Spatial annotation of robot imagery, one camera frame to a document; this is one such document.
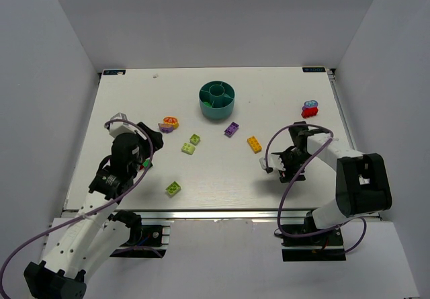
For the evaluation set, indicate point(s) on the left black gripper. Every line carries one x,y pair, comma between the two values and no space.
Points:
149,139

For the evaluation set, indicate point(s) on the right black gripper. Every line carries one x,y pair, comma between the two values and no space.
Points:
289,164

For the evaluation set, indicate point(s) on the dark green curved lego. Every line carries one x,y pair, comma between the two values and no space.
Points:
146,164

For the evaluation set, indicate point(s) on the yellow long lego brick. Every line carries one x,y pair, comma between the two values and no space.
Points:
254,144

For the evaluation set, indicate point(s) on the yellow butterfly curved lego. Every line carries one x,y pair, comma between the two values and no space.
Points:
172,121

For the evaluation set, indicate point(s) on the purple butterfly curved lego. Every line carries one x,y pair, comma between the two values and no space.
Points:
165,128

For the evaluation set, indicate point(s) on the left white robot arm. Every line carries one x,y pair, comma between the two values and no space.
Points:
99,228

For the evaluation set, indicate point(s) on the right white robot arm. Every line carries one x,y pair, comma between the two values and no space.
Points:
361,181

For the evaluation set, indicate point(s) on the lime lego brick studs up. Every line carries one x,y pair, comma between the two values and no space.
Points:
188,148

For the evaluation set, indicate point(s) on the red lego brick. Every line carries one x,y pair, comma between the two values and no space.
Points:
309,112

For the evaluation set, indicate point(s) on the lime lego brick near front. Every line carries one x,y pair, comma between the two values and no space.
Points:
172,189

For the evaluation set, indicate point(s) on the lime lego brick upside down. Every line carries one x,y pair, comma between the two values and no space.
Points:
194,139

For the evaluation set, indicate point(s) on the purple printed curved lego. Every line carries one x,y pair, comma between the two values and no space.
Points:
310,104

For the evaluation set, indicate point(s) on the purple flat lego plate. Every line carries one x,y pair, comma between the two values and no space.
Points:
231,129

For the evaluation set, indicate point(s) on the left corner label sticker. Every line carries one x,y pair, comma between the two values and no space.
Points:
114,72

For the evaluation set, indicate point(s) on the teal round divided container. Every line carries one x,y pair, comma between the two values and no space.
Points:
216,100

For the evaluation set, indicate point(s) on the dark corner label sticker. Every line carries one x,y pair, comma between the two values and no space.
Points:
313,69

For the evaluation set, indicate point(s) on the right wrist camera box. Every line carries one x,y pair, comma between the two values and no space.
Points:
272,162

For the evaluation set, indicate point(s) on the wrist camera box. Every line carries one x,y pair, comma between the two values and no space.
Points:
119,125
272,162

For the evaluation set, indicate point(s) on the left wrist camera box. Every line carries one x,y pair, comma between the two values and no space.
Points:
119,125

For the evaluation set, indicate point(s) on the aluminium table rail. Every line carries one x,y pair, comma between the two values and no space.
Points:
215,214

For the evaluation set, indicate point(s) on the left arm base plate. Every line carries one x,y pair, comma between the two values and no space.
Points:
151,241

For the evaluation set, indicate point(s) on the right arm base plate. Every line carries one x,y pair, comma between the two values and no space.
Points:
323,247

